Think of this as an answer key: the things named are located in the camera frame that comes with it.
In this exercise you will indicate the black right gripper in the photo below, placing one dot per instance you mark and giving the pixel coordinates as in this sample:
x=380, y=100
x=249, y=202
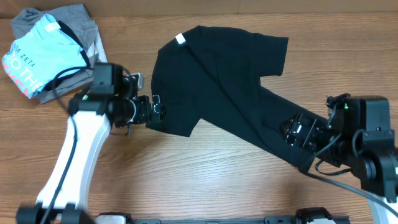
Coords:
x=311, y=126

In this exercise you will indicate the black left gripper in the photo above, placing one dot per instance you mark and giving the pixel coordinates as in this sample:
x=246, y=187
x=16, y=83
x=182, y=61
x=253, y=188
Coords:
x=144, y=114

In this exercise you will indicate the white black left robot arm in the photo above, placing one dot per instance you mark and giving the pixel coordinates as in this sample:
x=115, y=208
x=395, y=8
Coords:
x=111, y=100

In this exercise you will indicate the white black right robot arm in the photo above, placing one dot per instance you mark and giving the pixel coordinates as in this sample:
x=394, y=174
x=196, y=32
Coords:
x=354, y=150

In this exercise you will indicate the grey folded garment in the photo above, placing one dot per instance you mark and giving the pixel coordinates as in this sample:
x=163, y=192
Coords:
x=86, y=30

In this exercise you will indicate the light blue folded t-shirt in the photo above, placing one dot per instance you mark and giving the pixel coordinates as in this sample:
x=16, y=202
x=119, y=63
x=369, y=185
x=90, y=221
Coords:
x=37, y=57

